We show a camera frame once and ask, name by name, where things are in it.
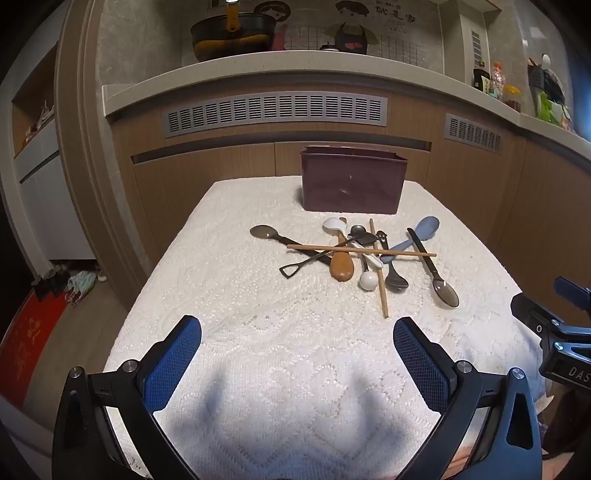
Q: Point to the dark bottle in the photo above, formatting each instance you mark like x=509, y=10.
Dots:
x=480, y=79

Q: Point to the wooden spoon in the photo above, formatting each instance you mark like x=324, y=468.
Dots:
x=342, y=268

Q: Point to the green packets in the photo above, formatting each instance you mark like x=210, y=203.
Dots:
x=550, y=110

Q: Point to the black shovel-shaped spoon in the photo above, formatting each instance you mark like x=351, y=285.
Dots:
x=289, y=271

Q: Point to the purple plastic utensil holder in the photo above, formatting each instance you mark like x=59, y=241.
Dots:
x=351, y=184

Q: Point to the red floor mat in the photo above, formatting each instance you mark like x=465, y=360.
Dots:
x=27, y=346

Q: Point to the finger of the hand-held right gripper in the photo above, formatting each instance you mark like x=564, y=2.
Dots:
x=572, y=290
x=531, y=310

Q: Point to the blue-grey plastic spoon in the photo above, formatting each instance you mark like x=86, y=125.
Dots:
x=427, y=228

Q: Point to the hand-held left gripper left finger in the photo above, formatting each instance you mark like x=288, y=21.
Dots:
x=173, y=360

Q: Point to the black cooking pot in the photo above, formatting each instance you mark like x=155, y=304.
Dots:
x=231, y=39

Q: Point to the white lace tablecloth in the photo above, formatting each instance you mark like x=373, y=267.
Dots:
x=277, y=346

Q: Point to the white ceramic soup spoon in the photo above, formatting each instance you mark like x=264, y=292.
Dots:
x=333, y=225

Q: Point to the clear bottle with orange cap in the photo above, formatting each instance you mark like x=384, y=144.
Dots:
x=496, y=78

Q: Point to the pile of shoes and cloth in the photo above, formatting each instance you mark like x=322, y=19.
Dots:
x=78, y=282

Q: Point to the jar with yellow lid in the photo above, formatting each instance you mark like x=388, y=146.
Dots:
x=512, y=98

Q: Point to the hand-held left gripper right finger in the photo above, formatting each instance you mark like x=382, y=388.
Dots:
x=422, y=364

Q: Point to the dark metal spoon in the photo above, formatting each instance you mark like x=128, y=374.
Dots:
x=264, y=231

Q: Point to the wooden kitchen cabinet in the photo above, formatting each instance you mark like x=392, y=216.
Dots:
x=207, y=184

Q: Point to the small grey vent grille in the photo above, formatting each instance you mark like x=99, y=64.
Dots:
x=473, y=133

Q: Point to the white shelf unit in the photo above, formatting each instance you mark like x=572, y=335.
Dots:
x=41, y=184

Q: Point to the white round-bowl spoon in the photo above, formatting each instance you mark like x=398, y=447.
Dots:
x=368, y=280

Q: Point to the large grey vent grille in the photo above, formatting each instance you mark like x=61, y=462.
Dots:
x=277, y=113

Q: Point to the wooden chopstick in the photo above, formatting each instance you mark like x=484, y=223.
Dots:
x=323, y=249
x=381, y=290

